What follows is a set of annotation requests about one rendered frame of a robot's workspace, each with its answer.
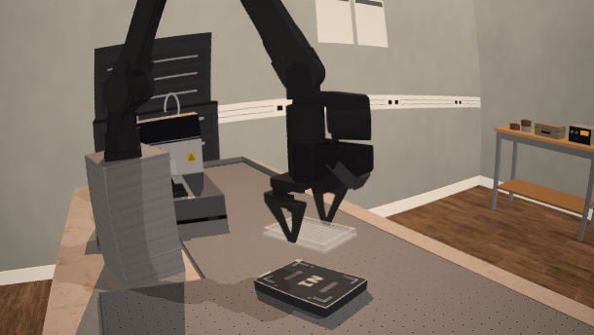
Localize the white multiwell plate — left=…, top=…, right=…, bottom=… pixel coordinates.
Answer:
left=263, top=216, right=357, bottom=254

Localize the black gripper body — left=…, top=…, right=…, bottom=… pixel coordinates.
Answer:
left=264, top=138, right=345, bottom=203

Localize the dark grey raised edge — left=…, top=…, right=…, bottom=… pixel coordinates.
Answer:
left=203, top=157, right=280, bottom=176

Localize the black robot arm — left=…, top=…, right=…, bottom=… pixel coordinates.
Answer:
left=102, top=0, right=374, bottom=190

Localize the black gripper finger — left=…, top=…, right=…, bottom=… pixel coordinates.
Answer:
left=264, top=198, right=307, bottom=243
left=313, top=186, right=349, bottom=222

